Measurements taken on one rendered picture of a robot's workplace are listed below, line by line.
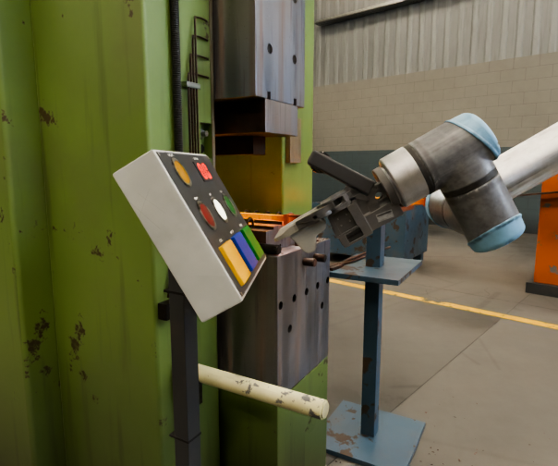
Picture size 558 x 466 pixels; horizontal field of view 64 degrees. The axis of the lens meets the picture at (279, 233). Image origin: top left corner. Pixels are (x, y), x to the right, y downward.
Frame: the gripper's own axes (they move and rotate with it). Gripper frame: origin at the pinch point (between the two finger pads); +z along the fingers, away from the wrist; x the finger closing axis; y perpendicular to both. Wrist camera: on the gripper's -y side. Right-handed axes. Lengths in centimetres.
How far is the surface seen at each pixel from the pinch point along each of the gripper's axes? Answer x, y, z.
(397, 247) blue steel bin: 420, 116, -44
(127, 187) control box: -6.8, -18.7, 16.2
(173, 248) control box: -6.8, -6.8, 15.1
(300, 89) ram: 75, -31, -19
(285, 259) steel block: 54, 12, 10
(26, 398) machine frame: 43, 10, 98
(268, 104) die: 57, -29, -8
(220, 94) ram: 56, -38, 3
